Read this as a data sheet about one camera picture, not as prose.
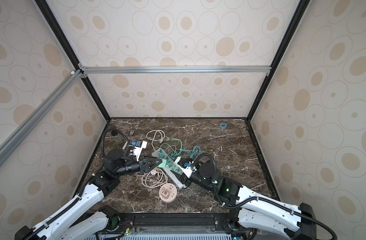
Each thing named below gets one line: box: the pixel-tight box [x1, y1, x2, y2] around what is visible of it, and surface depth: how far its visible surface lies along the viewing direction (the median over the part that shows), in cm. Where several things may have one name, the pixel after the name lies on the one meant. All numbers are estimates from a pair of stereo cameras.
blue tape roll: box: [220, 122, 227, 130], surface depth 118 cm
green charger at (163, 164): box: [158, 159, 167, 168], surface depth 69 cm
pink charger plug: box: [160, 190, 170, 199], surface depth 78 cm
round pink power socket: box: [158, 183, 178, 203], surface depth 82 cm
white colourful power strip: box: [151, 148, 186, 189], surface depth 86 cm
